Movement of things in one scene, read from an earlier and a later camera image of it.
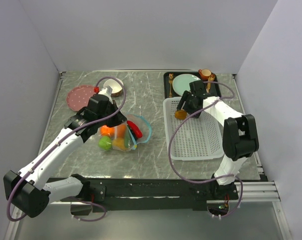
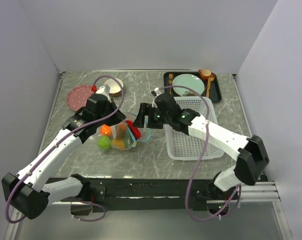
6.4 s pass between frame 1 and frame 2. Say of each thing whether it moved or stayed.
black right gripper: moved
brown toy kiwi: moved
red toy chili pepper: stayed
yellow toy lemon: stayed
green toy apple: stayed
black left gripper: stayed
